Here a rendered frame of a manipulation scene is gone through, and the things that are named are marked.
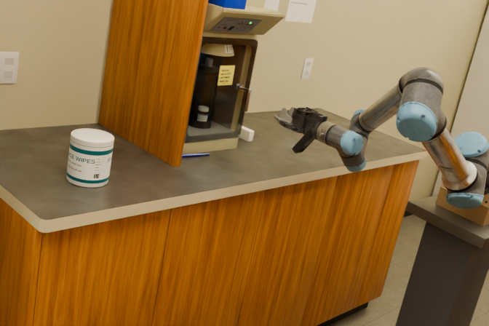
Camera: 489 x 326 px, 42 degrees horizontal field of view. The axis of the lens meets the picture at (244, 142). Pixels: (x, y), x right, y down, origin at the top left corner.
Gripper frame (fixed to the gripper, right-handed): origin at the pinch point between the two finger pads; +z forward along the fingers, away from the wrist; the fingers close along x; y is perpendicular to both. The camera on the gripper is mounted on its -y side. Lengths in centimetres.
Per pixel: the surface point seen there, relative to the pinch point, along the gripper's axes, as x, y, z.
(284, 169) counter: -8.1, -20.4, -1.4
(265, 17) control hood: 4.6, 34.8, 12.1
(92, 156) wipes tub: 73, -10, 8
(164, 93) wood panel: 34.6, 3.4, 24.9
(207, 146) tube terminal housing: 11.4, -18.0, 22.9
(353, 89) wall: -143, -11, 65
